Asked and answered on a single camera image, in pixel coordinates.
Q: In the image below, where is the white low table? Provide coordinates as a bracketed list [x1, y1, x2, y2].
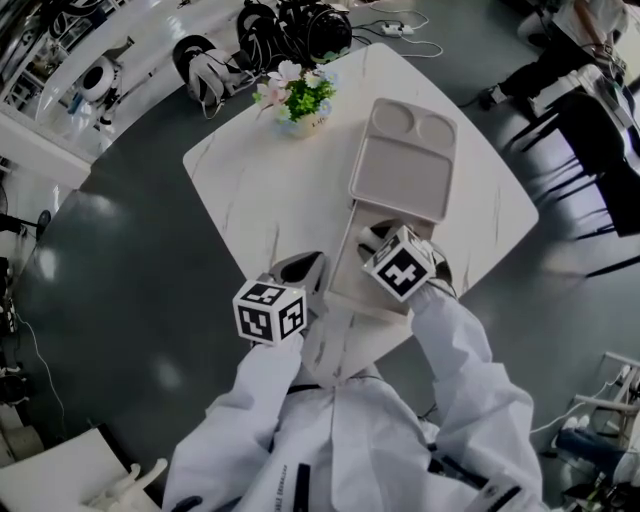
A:
[0, 424, 132, 512]

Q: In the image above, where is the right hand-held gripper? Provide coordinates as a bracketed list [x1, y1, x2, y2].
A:
[357, 225, 437, 303]

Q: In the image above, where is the person's white jacket torso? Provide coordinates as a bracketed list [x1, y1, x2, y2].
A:
[162, 374, 547, 512]

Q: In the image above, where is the white box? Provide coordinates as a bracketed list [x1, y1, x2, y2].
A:
[323, 97, 459, 317]

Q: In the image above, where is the black chair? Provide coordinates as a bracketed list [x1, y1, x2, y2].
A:
[517, 91, 640, 279]

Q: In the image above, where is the black white patterned backpack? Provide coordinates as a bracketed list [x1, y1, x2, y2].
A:
[277, 0, 355, 65]
[236, 0, 282, 69]

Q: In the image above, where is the white floor cable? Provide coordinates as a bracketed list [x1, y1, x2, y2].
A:
[529, 369, 626, 436]

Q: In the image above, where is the person's left forearm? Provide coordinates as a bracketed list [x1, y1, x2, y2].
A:
[208, 331, 307, 454]

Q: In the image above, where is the potted flower plant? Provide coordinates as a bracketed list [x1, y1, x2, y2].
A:
[252, 59, 340, 141]

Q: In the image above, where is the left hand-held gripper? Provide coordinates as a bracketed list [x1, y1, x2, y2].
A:
[232, 251, 330, 347]

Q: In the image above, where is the grey white backpack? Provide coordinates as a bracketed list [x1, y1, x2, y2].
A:
[171, 33, 257, 120]

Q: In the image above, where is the white metal rack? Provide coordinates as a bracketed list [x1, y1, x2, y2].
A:
[573, 351, 640, 449]

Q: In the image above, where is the person's right forearm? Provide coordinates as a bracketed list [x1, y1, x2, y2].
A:
[407, 286, 537, 439]

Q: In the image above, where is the white round robot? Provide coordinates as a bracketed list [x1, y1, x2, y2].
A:
[78, 37, 135, 127]

